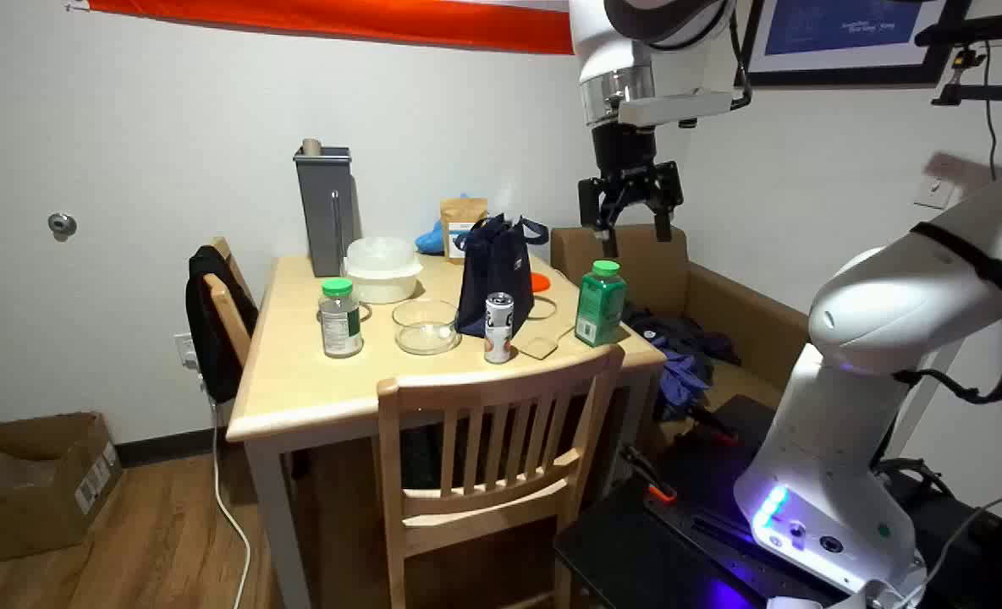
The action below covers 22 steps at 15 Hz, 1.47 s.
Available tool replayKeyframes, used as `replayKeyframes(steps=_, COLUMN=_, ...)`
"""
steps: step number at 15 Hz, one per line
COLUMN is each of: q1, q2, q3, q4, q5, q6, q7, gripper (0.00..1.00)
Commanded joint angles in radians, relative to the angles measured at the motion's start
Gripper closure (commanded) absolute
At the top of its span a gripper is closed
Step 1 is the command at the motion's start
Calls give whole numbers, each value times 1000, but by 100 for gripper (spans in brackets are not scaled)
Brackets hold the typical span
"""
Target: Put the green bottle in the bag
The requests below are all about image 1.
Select framed picture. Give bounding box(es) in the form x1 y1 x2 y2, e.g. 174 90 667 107
743 0 973 83

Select brown paper bag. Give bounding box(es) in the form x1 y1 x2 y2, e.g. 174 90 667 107
441 195 488 259

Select small silver can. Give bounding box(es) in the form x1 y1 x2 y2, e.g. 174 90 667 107
485 291 514 365

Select grey bin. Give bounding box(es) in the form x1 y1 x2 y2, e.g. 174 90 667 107
293 137 361 276

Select white stacked bowls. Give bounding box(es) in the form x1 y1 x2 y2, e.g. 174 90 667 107
341 238 424 303

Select orange round lid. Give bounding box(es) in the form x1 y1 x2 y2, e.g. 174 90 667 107
532 272 552 294

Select cardboard box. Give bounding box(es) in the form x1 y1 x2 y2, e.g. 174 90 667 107
0 413 118 563

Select orange red banner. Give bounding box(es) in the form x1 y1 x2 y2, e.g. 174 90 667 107
88 0 571 54

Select blue plastic bag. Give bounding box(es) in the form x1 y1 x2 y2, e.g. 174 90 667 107
416 219 444 255

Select clear glass bowl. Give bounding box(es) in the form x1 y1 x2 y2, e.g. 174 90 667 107
396 320 461 354

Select wooden chair front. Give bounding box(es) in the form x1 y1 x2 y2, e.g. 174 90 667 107
377 346 623 609

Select brown sofa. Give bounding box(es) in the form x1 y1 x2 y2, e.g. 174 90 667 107
549 219 811 418

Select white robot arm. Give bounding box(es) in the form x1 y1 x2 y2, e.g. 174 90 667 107
566 0 1002 609

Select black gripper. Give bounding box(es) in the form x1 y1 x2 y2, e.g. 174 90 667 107
578 123 683 257

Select clear bottle green cap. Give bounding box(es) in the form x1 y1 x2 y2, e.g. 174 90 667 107
317 276 361 360

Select purple clothes pile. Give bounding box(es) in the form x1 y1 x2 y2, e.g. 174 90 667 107
625 308 742 418

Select wooden table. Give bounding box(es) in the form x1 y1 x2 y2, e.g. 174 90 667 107
223 250 670 609

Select white cable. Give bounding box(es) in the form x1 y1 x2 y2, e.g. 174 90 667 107
205 418 257 609

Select wooden chair with jacket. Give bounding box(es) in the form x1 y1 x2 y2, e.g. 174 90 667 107
203 238 253 365

